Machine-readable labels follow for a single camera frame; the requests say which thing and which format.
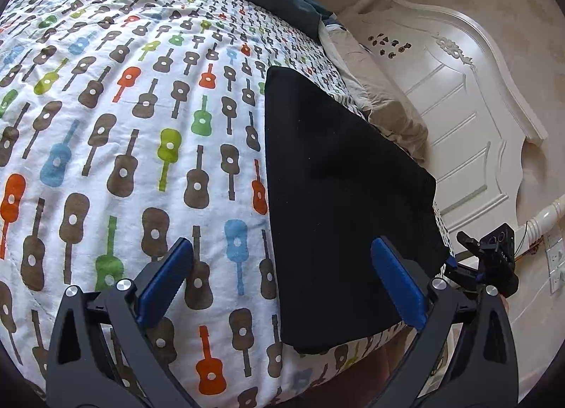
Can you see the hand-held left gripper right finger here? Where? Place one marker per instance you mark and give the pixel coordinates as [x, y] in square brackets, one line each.
[397, 280]

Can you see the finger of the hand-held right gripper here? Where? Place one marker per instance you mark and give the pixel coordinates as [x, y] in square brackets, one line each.
[461, 277]
[468, 243]

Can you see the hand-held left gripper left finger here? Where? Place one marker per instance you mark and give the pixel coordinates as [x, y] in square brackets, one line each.
[165, 280]

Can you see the black pants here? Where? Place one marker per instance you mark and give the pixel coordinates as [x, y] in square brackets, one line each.
[344, 213]

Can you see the white carved headboard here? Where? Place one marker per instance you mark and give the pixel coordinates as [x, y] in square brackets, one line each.
[463, 125]

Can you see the large beige pillow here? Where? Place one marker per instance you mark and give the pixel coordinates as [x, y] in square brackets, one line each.
[388, 112]

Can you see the guitar print bed sheet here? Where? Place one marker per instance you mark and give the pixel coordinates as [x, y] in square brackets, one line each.
[110, 81]

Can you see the cluster of headboard stickers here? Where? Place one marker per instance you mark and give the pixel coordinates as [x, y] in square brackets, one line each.
[390, 43]

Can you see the white wall socket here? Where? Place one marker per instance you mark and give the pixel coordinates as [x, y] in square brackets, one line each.
[557, 266]

